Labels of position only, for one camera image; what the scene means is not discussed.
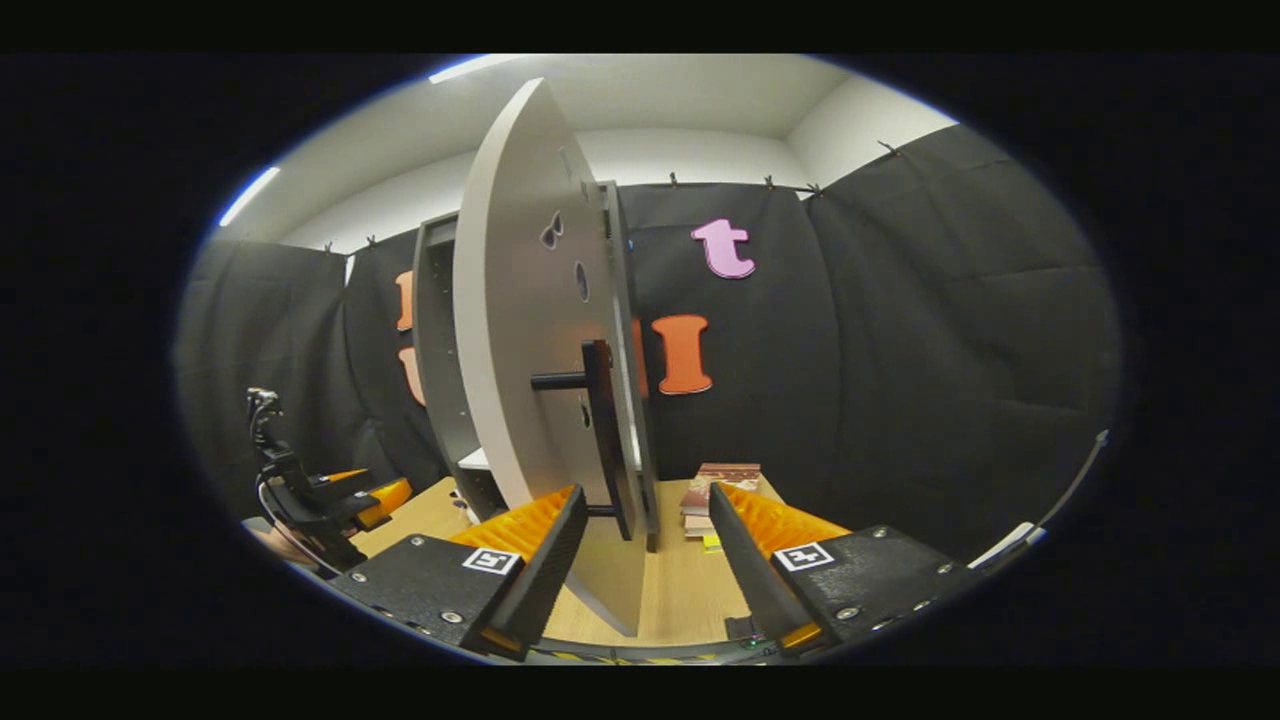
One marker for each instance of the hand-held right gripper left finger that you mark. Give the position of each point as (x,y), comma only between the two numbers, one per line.
(550,575)

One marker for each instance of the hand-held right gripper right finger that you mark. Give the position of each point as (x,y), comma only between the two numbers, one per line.
(745,570)

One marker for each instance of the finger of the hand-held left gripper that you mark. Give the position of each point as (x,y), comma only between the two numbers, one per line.
(340,477)
(370,502)

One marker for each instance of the grey cabinet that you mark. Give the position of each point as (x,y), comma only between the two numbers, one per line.
(435,350)

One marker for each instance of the white cabinet door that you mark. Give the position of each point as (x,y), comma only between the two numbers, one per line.
(510,300)

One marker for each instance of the white cabinet shelf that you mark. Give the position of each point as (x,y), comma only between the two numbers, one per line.
(473,460)

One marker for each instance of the yellow book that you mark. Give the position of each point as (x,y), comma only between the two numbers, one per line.
(711,544)

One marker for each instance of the brown patterned book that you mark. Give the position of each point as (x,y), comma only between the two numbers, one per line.
(725,472)

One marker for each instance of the black backdrop cloth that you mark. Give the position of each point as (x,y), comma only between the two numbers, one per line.
(900,350)

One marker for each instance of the ceiling light strip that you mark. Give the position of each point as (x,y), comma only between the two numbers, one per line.
(250,195)
(470,67)

